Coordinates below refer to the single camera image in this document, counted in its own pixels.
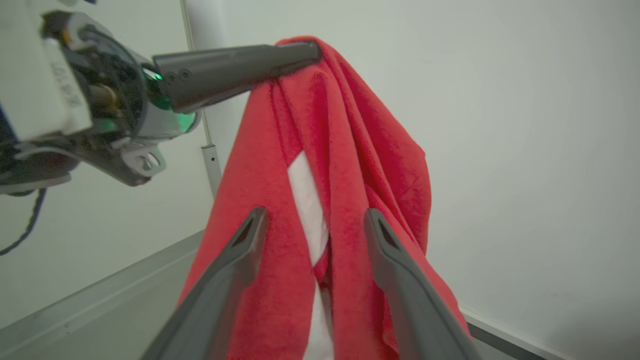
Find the grey left gripper body green band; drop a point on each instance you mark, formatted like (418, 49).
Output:
(117, 90)

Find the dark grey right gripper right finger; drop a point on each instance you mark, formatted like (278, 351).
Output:
(407, 295)

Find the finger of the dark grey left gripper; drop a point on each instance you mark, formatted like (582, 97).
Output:
(235, 59)
(210, 90)

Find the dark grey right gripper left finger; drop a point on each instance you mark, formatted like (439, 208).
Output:
(220, 290)

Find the red towel with white stripe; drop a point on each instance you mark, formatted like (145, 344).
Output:
(350, 175)

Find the white vertical wall conduit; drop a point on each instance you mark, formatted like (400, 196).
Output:
(205, 90)

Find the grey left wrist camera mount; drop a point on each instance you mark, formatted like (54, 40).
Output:
(100, 162)

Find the dark skirting rail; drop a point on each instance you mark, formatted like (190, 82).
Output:
(505, 335)

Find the grey skirting rail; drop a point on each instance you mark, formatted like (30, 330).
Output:
(95, 295)

